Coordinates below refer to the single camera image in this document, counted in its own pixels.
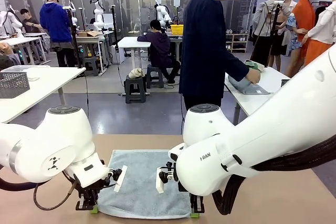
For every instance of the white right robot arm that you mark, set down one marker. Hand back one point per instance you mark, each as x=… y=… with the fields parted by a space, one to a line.
x=262 y=129

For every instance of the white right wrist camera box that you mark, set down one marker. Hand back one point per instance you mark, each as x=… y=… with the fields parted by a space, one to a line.
x=159 y=182

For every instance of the white lab robot arm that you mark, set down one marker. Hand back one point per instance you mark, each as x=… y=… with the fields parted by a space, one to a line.
x=98 y=16
x=162 y=14
x=10 y=19

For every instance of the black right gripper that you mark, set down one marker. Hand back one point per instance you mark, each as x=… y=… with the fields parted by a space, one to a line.
x=185 y=190

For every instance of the mannequin in grey shirt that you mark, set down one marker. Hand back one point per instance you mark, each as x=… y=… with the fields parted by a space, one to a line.
x=265 y=16

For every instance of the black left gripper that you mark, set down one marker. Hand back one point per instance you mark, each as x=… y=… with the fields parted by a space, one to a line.
x=90 y=190

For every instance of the person in navy jacket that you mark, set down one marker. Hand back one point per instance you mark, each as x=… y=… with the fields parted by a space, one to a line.
x=204 y=51

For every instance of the white lab desk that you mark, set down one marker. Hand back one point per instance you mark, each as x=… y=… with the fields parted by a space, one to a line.
x=15 y=41

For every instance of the grey plastic step stool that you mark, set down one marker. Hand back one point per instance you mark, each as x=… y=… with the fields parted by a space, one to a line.
x=90 y=64
x=153 y=74
x=135 y=90

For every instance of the seated person in purple hoodie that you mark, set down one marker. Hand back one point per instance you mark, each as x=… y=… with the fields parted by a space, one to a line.
x=158 y=45

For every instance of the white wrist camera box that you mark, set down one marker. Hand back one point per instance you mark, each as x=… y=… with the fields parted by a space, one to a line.
x=159 y=182
x=121 y=179

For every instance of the person in grey-green jacket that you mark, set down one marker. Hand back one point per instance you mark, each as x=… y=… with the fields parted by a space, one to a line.
x=8 y=61

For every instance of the mannequin in blue floral dress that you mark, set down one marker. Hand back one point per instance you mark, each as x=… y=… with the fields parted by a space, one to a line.
x=292 y=24

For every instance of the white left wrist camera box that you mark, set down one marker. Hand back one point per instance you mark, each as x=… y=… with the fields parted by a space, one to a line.
x=121 y=179

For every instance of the yellow plastic basket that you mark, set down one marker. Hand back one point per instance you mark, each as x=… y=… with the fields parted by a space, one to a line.
x=177 y=30

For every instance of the beige cloth bag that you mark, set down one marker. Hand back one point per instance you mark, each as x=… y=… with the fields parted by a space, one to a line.
x=136 y=73

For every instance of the person's right forearm navy sleeve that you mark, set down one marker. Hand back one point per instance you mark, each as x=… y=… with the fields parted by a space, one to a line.
x=236 y=65

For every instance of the mannequin white top orange trousers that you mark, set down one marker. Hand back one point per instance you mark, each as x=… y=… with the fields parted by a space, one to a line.
x=325 y=30

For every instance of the blue-grey terry towel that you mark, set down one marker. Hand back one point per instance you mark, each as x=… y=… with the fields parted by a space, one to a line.
x=141 y=161
x=244 y=87

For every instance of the white plastic bin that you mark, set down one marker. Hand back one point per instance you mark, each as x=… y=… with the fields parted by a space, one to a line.
x=15 y=68

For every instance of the mannequin orange top beige cap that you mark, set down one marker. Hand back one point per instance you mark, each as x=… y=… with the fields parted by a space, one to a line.
x=304 y=14

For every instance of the open cardboard box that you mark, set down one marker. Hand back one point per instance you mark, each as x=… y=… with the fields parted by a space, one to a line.
x=88 y=33

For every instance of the black camera tripod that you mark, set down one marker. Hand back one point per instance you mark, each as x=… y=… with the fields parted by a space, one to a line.
x=274 y=26

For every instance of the black camera stand pole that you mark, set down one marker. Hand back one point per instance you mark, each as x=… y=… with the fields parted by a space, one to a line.
x=114 y=30
x=74 y=37

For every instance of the grey perforated plastic basket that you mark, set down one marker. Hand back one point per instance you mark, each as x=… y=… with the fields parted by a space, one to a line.
x=284 y=83
x=14 y=85

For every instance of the white height-adjustable desk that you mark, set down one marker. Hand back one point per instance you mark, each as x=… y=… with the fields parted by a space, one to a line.
x=131 y=41

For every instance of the person's right hand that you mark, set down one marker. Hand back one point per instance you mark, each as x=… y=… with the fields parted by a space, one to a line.
x=254 y=77

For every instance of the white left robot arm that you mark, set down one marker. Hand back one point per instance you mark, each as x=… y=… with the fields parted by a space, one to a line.
x=65 y=134

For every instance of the wooden shoe shelf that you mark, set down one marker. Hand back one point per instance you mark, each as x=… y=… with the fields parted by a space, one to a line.
x=237 y=43

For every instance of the person in blue hoodie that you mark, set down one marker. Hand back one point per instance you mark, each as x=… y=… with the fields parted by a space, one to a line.
x=55 y=22

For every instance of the seated person in black shirt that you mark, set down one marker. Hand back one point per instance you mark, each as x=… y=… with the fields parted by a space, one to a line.
x=30 y=23

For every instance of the green terry towel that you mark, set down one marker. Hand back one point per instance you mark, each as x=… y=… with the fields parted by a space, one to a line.
x=253 y=64

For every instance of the grey metal workbench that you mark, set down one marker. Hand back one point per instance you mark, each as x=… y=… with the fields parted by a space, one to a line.
x=89 y=39

